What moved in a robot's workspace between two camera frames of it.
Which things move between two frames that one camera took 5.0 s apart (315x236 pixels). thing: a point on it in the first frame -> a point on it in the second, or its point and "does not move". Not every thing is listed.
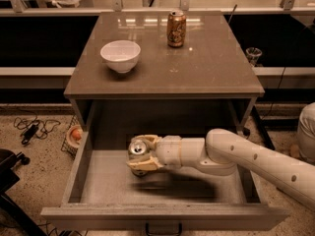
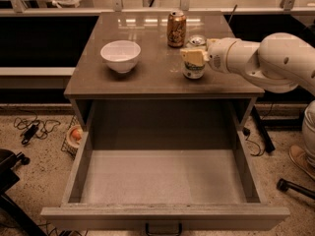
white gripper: [168, 152] -> [219, 57]
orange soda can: [176, 25] does not move
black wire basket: [66, 147] does not move
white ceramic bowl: [122, 55] does not move
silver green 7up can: [139, 149] -> [195, 71]
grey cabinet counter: [162, 70] does not move
